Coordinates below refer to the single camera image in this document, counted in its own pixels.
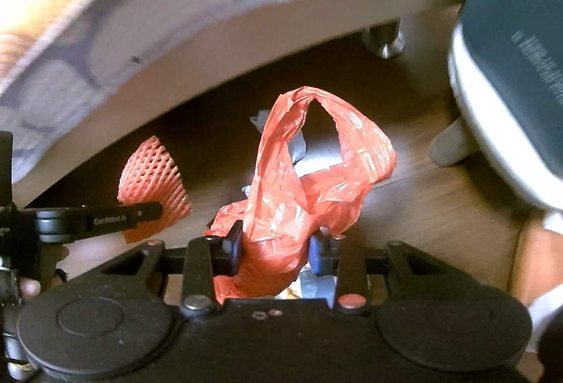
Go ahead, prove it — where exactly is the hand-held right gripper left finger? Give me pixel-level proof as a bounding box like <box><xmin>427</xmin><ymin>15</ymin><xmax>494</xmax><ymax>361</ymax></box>
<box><xmin>99</xmin><ymin>219</ymin><xmax>245</xmax><ymax>319</ymax></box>

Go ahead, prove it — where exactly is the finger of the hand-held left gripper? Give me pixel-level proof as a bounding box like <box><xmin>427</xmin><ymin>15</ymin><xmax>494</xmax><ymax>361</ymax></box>
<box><xmin>35</xmin><ymin>201</ymin><xmax>163</xmax><ymax>244</ymax></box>

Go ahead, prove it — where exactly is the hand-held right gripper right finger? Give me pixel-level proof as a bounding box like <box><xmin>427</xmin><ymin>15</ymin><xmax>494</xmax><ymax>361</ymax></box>
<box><xmin>308</xmin><ymin>228</ymin><xmax>449</xmax><ymax>317</ymax></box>

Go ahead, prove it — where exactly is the red plastic bag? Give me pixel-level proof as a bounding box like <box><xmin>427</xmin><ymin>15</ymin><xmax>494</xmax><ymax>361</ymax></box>
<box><xmin>203</xmin><ymin>86</ymin><xmax>397</xmax><ymax>301</ymax></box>

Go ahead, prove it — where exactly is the orange foam fruit net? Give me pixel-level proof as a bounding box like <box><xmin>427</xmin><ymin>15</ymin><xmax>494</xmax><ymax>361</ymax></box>
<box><xmin>117</xmin><ymin>135</ymin><xmax>194</xmax><ymax>244</ymax></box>

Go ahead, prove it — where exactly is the white paper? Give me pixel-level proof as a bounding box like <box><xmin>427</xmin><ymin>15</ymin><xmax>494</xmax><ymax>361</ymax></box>
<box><xmin>249</xmin><ymin>108</ymin><xmax>309</xmax><ymax>167</ymax></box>

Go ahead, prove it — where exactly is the teal trash bin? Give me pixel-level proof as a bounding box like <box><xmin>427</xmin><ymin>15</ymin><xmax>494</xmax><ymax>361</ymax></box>
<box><xmin>457</xmin><ymin>0</ymin><xmax>563</xmax><ymax>187</ymax></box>

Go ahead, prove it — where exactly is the person's left hand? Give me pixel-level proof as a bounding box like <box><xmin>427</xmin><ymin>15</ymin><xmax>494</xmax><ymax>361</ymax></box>
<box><xmin>20</xmin><ymin>277</ymin><xmax>43</xmax><ymax>299</ymax></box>

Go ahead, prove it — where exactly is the bed with orange floral sheet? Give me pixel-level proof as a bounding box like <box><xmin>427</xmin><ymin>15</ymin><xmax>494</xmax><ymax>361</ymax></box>
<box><xmin>0</xmin><ymin>0</ymin><xmax>481</xmax><ymax>208</ymax></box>

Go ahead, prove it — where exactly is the white round stand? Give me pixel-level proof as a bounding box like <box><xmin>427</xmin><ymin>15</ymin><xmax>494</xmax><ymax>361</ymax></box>
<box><xmin>430</xmin><ymin>22</ymin><xmax>563</xmax><ymax>226</ymax></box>

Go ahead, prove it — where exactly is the person's leg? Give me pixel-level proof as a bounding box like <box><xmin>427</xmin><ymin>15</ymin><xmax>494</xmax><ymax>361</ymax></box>
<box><xmin>509</xmin><ymin>213</ymin><xmax>563</xmax><ymax>351</ymax></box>

